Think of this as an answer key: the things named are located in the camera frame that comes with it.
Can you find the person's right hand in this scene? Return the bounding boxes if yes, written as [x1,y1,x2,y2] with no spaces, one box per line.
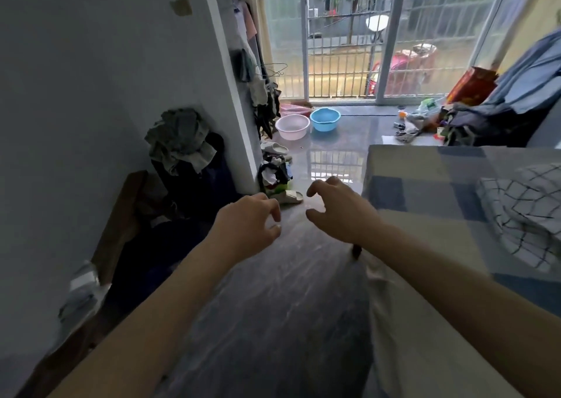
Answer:
[305,175,386,246]

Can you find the person's left hand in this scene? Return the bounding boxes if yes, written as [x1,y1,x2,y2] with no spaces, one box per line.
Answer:
[206,192,282,265]

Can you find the person's left forearm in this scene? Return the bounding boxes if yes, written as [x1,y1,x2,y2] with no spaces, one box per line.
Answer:
[48,240,246,398]

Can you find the person's right forearm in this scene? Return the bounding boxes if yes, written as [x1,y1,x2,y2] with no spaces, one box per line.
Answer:
[363,225,561,398]

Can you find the small colourful clothes heap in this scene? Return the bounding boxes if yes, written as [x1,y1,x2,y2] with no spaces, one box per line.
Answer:
[256,154,293,195]

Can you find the black luggage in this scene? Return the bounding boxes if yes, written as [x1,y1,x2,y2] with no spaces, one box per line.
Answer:
[151,132,240,223]

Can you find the blue beige patchwork tablecloth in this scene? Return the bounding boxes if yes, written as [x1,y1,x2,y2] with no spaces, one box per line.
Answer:
[361,144,561,398]

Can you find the white flat box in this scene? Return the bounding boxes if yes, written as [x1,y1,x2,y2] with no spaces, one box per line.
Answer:
[381,135,444,147]

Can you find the blue plastic basin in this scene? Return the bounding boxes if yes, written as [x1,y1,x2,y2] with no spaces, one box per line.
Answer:
[310,107,342,133]

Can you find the pale pink plastic basin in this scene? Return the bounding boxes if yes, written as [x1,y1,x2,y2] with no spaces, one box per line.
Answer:
[275,114,311,142]

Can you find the bright pink plastic basin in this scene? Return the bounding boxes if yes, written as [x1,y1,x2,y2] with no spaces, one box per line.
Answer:
[279,102,313,117]

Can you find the brown cardboard box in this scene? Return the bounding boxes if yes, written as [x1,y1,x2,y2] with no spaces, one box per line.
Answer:
[89,170,152,287]

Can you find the pink red vehicle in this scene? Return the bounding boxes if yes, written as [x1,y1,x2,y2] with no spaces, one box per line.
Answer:
[368,42,438,96]

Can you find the metal security grille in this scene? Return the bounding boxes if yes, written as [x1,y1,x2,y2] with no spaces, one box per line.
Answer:
[306,0,505,98]

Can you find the dark clothes heap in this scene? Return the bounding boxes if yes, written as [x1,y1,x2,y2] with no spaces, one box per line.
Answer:
[440,102,549,148]

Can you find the red orange paper bag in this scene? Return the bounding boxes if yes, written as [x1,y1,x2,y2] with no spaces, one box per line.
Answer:
[445,66,499,107]

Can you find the glass sliding door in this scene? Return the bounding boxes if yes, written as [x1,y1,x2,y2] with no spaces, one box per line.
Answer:
[262,0,540,107]

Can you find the white globe street lamp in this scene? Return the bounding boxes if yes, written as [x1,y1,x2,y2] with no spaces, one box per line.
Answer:
[366,14,390,96]

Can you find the beige curtain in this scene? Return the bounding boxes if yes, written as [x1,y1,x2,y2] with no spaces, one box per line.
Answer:
[238,0,275,74]

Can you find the blue-grey hanging garment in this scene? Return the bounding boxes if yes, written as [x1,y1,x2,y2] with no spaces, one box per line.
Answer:
[482,27,561,116]

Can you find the grey wire hanger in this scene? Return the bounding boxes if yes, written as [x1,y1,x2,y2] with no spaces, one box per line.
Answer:
[262,62,289,79]

